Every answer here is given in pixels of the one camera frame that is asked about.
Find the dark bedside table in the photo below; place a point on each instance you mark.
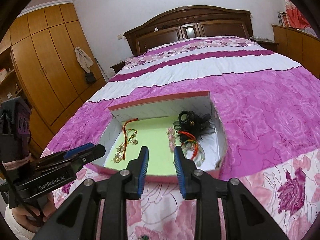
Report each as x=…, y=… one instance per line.
x=118, y=66

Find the dark wooden headboard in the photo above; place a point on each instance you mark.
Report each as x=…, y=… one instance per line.
x=189, y=22

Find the black hanging bag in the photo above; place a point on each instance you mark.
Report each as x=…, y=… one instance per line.
x=90, y=78

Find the hanging beige cloth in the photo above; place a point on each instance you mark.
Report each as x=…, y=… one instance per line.
x=83, y=59

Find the wooden sideboard cabinet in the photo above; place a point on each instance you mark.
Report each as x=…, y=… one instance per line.
x=298, y=46

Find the pink pig hair clip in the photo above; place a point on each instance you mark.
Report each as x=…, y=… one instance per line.
x=172, y=138

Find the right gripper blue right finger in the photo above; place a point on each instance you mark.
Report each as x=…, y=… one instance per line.
x=219, y=203

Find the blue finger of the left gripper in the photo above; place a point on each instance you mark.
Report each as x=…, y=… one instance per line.
x=78, y=150
x=55, y=165

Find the wooden wardrobe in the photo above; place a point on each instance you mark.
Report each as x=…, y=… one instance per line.
x=38, y=63

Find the pink cardboard box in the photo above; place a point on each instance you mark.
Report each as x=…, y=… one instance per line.
x=212, y=145

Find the floral red curtain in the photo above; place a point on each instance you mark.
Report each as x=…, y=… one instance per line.
x=296, y=18

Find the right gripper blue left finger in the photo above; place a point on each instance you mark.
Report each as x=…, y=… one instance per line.
x=99, y=208

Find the black feather hair clip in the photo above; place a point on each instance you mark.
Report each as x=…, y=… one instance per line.
x=191, y=123

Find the green foam sheet in box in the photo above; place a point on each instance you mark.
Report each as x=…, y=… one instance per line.
x=151, y=133

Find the pink floral bedspread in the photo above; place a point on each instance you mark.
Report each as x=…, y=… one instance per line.
x=268, y=105

